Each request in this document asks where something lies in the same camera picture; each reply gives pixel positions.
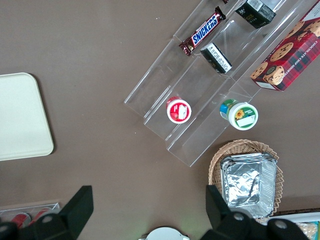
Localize light wicker basket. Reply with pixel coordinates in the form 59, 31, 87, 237
208, 139, 284, 225

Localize red tartan cookie box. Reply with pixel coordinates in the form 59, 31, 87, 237
250, 2, 320, 92

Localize clear cracker bag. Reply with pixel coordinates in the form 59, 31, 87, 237
298, 221, 320, 240

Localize red cola bottle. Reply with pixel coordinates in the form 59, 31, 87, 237
11, 211, 32, 227
31, 206, 55, 221

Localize beige rectangular tray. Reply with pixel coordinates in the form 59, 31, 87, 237
0, 72, 55, 162

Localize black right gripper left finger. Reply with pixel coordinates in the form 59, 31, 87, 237
29, 185, 94, 240

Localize red lid cup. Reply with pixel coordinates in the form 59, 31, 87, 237
166, 94, 193, 125

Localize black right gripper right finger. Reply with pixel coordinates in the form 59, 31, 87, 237
205, 184, 259, 240

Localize aluminium foil tray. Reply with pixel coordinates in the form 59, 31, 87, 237
219, 152, 278, 219

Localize clear acrylic stepped display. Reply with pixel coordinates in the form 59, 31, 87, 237
123, 0, 320, 168

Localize white snack bin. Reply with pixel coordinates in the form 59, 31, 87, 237
266, 212, 320, 240

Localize green lid cup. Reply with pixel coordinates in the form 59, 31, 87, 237
219, 98, 259, 131

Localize small black box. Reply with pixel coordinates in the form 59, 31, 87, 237
234, 0, 277, 30
199, 42, 233, 75

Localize clear acrylic bottle rack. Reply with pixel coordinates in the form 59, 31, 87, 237
0, 202, 61, 226

